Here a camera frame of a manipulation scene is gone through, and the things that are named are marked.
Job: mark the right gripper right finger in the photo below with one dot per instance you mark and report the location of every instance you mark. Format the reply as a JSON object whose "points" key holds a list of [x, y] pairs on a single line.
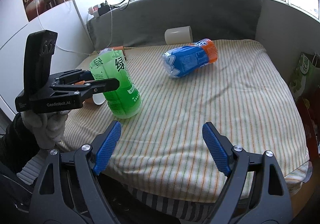
{"points": [[255, 190]]}

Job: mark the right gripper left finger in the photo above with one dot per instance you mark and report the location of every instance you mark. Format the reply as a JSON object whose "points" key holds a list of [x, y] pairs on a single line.
{"points": [[67, 189]]}

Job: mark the green plastic bottle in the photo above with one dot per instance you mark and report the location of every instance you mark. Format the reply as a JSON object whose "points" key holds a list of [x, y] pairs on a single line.
{"points": [[122, 96]]}

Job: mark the black forearm sleeve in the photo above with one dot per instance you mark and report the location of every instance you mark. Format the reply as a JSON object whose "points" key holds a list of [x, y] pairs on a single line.
{"points": [[18, 145]]}

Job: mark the small white cup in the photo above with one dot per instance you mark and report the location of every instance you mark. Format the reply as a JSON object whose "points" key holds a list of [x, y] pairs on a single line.
{"points": [[98, 99]]}

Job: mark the white gloved left hand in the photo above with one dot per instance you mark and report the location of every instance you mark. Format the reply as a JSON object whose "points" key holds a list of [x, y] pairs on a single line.
{"points": [[48, 128]]}

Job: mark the red ceramic vase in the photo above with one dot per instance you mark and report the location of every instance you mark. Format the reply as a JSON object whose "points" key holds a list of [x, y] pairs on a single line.
{"points": [[33, 8]]}

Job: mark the white power strip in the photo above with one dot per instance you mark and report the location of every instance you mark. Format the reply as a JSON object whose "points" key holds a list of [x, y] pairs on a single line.
{"points": [[94, 11]]}

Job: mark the white cabinet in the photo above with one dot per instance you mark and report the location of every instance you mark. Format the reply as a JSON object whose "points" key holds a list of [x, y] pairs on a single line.
{"points": [[67, 18]]}

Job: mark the striped cloth mattress cover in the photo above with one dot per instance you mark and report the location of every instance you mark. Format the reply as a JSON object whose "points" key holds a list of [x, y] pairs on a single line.
{"points": [[161, 150]]}

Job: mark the black charger adapter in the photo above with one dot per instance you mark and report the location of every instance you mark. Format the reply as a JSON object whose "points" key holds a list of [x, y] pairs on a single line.
{"points": [[103, 9]]}

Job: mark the green shopping bag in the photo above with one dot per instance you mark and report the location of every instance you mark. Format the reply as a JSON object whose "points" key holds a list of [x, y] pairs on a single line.
{"points": [[305, 77]]}

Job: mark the blue orange plastic bottle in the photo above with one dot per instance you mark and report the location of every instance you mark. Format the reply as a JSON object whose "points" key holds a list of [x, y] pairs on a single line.
{"points": [[181, 61]]}

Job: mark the white paper roll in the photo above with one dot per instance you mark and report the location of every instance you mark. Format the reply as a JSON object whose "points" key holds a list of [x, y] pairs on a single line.
{"points": [[178, 35]]}

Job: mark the grey cushion backrest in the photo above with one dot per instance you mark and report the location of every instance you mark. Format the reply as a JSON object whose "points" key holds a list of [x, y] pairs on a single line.
{"points": [[144, 22]]}

